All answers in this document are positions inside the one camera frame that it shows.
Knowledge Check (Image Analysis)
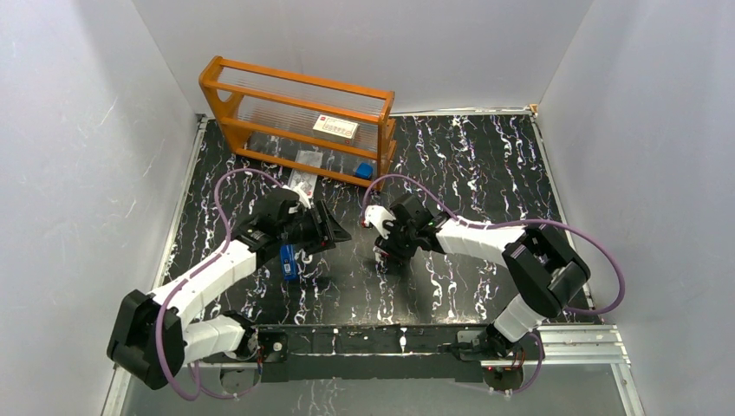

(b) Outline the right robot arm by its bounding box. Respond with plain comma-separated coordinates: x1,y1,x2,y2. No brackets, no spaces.
361,193,591,361

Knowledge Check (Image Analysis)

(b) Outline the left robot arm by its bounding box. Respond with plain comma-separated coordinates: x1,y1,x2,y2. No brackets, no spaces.
106,186,352,390

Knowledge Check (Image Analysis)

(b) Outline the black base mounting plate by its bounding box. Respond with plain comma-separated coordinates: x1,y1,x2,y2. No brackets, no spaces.
204,324,543,386

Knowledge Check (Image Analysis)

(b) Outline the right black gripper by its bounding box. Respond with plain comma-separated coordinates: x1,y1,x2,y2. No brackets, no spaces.
374,216,418,265

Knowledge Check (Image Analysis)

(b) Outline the small blue cube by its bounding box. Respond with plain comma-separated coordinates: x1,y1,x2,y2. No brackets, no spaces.
354,163,374,180

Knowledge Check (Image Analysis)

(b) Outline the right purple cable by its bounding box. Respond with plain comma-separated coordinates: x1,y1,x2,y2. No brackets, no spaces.
360,173,627,397

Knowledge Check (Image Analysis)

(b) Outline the blue stapler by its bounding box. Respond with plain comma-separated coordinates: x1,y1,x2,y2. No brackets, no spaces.
280,244,300,281

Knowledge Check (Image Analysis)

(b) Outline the clear plastic label packet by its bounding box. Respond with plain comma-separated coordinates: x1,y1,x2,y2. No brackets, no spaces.
287,149,324,193

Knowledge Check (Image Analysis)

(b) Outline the orange wooden shelf rack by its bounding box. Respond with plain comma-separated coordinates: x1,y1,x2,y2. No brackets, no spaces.
198,55,397,187

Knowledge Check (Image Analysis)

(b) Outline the white staple box on shelf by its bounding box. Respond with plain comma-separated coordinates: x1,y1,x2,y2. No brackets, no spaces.
312,114,359,144

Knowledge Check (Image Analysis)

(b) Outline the red white staple box sleeve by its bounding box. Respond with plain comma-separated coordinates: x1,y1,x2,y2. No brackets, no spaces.
374,247,393,265

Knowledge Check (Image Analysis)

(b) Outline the aluminium frame rail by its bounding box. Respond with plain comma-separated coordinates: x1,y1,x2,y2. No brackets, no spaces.
166,322,630,373

